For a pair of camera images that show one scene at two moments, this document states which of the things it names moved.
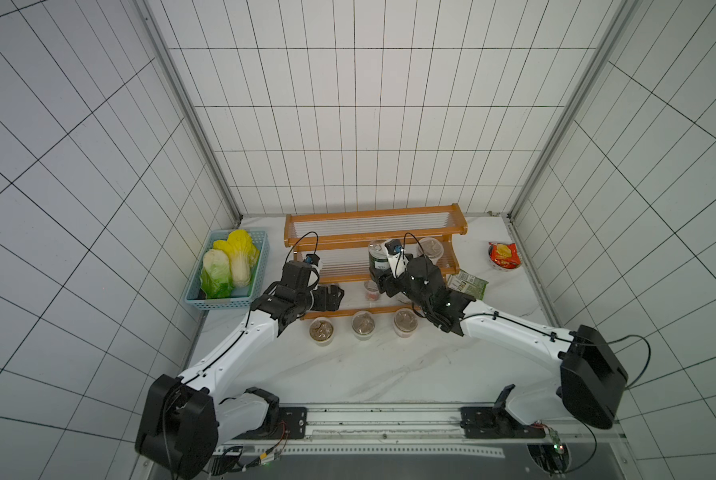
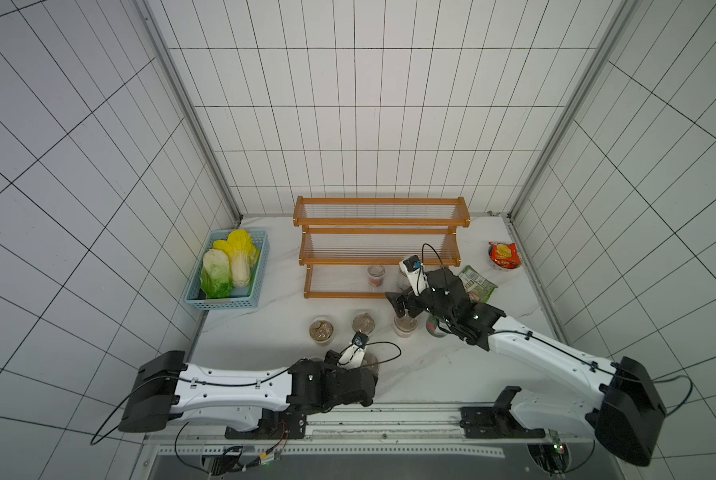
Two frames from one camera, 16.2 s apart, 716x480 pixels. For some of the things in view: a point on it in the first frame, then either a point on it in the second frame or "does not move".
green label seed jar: (363, 325) does not move
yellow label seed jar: (321, 330) does not move
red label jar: (405, 322) does not move
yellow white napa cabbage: (242, 253) does not move
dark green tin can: (378, 261) -> (433, 328)
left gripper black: (322, 299) -> (329, 361)
